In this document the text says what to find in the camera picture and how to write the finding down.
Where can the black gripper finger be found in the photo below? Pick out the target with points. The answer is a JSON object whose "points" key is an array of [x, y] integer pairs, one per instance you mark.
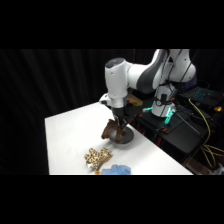
{"points": [[123, 125], [117, 128]]}

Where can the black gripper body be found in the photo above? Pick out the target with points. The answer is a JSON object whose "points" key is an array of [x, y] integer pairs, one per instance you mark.
{"points": [[118, 112]]}

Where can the brown plush deer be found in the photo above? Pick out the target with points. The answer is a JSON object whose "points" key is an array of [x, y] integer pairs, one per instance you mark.
{"points": [[111, 129]]}

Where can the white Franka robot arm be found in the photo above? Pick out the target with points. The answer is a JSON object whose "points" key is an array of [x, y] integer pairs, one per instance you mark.
{"points": [[146, 76]]}

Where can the grey bowl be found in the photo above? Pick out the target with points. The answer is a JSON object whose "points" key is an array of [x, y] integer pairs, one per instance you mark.
{"points": [[124, 136]]}

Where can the spotted plush giraffe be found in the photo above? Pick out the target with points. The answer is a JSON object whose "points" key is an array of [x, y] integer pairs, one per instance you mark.
{"points": [[97, 157]]}

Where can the blue cloth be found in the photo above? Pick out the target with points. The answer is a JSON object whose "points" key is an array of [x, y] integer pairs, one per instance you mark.
{"points": [[116, 170]]}

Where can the black robot stand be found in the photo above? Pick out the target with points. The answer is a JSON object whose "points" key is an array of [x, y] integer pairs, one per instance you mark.
{"points": [[176, 130]]}

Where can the black curtain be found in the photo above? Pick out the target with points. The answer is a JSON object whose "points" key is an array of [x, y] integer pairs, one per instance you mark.
{"points": [[50, 100]]}

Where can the black laptop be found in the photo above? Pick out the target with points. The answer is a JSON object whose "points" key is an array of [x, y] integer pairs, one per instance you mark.
{"points": [[204, 95]]}

